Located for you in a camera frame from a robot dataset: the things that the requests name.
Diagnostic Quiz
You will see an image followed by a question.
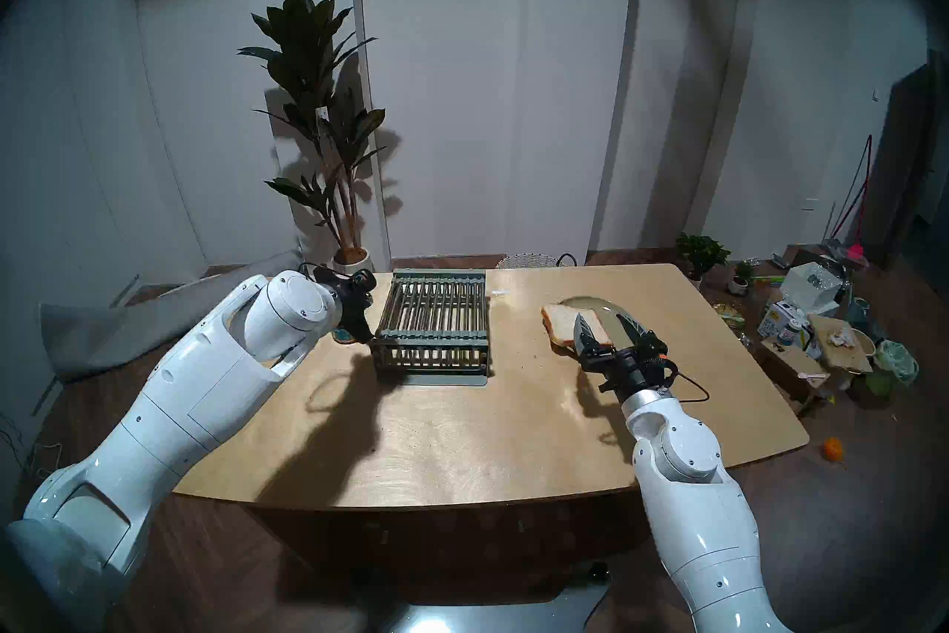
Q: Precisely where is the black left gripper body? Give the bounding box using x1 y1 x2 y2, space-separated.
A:
300 266 377 317

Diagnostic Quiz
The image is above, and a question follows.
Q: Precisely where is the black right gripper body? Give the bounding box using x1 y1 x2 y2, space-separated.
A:
578 339 679 401

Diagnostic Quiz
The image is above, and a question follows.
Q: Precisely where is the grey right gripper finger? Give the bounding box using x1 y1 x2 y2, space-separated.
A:
575 313 605 354
617 313 655 348

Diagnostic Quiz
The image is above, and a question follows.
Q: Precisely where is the pale green ceramic plate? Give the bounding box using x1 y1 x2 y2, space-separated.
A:
558 296 640 358

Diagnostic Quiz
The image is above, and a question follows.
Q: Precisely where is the white bread slice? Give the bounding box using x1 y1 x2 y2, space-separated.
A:
541 304 613 349

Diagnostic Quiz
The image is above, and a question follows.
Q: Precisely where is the grey metal dish rack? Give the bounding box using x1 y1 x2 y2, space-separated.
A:
371 270 492 386

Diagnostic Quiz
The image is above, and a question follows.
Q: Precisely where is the white wicker basket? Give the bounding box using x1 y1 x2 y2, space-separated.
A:
495 253 578 270

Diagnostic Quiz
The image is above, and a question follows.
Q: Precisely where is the small bushy potted plant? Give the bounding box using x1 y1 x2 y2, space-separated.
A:
675 233 731 289

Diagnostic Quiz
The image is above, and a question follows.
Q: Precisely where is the white printed carton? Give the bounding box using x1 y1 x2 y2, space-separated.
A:
758 301 807 347

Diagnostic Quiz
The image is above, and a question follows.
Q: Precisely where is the brown cardboard box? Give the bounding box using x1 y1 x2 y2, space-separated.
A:
755 335 831 413

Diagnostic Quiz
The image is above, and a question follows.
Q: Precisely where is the white cardboard box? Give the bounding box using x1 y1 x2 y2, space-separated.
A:
780 261 846 315

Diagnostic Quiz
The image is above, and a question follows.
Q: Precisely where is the wooden cutting board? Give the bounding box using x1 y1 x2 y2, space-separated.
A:
808 314 874 374

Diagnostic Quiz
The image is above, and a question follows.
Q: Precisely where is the tall potted leafy plant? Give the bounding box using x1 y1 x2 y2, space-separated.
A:
237 0 388 275

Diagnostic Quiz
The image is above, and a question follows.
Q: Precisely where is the rolled grey mat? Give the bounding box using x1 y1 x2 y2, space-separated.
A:
39 252 297 384

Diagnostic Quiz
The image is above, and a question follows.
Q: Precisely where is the green plastic bag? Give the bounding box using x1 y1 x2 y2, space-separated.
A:
866 340 920 396

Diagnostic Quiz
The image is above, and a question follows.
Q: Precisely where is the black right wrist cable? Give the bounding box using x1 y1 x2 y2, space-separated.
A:
671 370 711 404

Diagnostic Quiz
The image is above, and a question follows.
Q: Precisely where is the red handled broom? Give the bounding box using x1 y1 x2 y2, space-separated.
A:
827 135 874 269

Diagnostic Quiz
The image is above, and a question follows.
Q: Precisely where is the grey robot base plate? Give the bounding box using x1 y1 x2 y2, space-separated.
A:
356 561 612 633

